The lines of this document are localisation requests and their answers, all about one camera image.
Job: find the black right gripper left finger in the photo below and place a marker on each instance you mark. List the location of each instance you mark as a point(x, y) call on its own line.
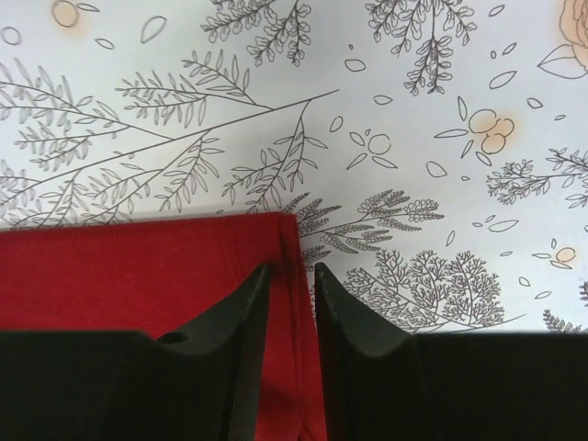
point(200, 381)

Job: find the dark red t-shirt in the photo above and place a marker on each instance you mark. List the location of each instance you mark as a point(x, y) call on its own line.
point(154, 276)

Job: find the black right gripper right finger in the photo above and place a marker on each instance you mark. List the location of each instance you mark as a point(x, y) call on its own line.
point(382, 383)

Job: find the floral patterned table mat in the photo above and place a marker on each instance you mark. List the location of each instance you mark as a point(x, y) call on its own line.
point(433, 152)

